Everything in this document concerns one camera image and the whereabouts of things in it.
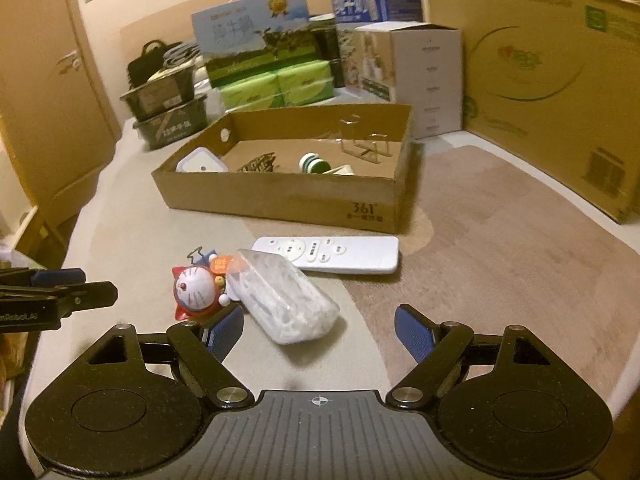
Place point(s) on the large brown cardboard box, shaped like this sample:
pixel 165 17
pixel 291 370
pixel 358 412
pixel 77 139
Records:
pixel 540 85

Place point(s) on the white remote control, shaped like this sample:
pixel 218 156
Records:
pixel 350 255

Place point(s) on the green milk carton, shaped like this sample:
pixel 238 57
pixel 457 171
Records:
pixel 250 35

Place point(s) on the blue cat toy figurine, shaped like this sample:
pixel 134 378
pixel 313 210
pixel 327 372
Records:
pixel 192 287

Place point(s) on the black laptop bag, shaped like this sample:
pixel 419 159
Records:
pixel 150 62

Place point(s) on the yellow plastic bag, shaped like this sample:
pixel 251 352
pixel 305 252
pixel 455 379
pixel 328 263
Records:
pixel 10 355

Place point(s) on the small orange charm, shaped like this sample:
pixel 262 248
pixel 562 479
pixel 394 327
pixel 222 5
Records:
pixel 221 264

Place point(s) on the wooden door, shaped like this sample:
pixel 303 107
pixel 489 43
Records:
pixel 50 110

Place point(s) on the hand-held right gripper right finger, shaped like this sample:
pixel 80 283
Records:
pixel 412 332

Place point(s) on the black instant rice container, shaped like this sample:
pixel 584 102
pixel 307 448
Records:
pixel 157 95
pixel 172 125

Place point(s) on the small white-lidded striped jar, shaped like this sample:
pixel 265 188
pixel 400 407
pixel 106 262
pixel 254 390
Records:
pixel 312 164

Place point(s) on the clear plastic packet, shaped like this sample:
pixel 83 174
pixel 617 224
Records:
pixel 285 300

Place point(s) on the clear acrylic stand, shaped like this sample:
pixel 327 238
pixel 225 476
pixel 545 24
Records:
pixel 372 152

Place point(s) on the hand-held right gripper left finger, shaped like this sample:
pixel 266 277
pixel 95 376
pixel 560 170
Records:
pixel 225 330

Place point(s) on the green tissue pack bundle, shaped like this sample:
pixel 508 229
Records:
pixel 275 87

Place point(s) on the white plug adapter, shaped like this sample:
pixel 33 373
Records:
pixel 200 161

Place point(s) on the white product box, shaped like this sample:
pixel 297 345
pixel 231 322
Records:
pixel 425 80

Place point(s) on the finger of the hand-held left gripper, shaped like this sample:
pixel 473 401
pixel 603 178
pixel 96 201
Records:
pixel 90 296
pixel 57 276

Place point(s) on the blue milk carton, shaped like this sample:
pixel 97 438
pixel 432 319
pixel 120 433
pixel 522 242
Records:
pixel 375 2

